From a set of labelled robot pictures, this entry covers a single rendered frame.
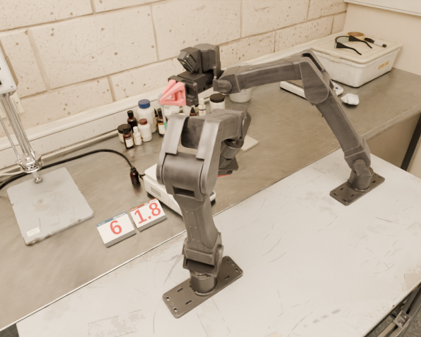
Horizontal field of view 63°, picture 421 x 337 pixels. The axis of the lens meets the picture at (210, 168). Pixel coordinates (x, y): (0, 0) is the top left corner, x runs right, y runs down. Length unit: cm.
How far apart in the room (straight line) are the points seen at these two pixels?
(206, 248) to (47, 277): 45
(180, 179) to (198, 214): 10
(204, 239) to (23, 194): 74
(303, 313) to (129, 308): 40
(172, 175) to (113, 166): 74
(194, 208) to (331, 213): 56
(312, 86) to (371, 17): 129
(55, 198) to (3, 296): 34
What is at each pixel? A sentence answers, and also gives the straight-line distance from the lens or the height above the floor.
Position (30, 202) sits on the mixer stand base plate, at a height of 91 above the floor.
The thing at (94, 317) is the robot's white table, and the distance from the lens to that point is 89.
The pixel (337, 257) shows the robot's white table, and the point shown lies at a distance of 98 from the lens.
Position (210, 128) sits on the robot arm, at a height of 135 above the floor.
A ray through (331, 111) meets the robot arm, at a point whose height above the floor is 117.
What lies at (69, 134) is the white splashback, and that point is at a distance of 142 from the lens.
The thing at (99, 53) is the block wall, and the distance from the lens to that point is 140.
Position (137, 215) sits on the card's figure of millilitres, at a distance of 103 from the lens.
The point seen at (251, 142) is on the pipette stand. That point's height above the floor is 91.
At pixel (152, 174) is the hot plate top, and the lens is 107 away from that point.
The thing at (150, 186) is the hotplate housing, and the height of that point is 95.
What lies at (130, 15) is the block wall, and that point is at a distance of 142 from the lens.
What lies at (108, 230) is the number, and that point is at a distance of 102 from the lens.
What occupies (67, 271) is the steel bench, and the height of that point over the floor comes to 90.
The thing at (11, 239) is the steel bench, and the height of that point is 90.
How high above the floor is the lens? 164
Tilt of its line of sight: 38 degrees down
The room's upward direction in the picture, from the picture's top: 3 degrees counter-clockwise
